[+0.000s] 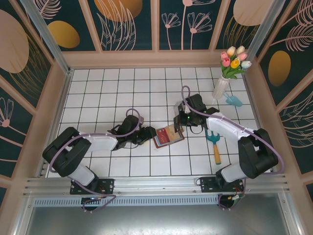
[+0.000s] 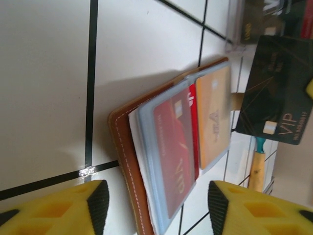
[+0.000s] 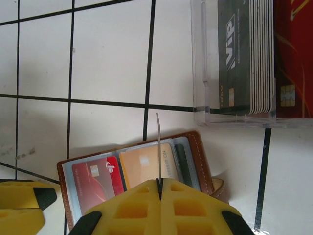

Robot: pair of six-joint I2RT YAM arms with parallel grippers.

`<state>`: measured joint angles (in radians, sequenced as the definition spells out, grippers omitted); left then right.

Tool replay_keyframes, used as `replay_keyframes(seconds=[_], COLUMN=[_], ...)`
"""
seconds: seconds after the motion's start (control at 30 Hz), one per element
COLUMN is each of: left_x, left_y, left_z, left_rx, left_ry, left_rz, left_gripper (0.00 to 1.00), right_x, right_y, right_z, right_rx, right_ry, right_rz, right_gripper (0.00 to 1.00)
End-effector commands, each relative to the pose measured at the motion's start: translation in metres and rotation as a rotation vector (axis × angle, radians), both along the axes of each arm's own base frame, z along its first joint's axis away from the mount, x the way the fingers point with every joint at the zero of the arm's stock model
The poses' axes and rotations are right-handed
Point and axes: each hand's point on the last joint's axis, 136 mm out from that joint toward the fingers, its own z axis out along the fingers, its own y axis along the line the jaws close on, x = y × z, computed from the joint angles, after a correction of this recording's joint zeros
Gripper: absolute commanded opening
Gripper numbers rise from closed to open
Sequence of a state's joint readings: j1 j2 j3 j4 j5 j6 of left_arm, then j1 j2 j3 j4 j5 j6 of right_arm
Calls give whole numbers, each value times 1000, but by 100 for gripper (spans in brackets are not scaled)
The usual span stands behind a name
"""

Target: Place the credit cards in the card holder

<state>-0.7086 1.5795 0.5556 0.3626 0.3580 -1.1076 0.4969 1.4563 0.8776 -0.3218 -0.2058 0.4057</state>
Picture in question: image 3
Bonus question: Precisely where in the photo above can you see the brown leather card holder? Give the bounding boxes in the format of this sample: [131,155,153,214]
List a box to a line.
[56,130,225,235]

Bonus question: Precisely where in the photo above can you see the red card stack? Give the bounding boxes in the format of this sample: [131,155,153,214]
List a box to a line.
[272,0,313,118]

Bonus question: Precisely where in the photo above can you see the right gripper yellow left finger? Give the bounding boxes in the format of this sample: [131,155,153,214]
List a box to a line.
[70,179,161,235]

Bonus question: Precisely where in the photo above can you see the clear acrylic card box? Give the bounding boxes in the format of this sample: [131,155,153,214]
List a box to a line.
[190,0,313,129]

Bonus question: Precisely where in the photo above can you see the credit card grey edge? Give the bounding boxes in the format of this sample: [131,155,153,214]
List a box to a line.
[156,112,162,182]

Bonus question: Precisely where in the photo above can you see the black card stack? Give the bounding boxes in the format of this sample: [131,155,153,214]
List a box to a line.
[217,0,274,116]

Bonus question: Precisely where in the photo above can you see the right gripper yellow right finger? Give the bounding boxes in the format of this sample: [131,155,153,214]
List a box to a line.
[160,178,252,235]

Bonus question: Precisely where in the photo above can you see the red credit card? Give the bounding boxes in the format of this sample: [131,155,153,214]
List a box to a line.
[71,156,125,213]

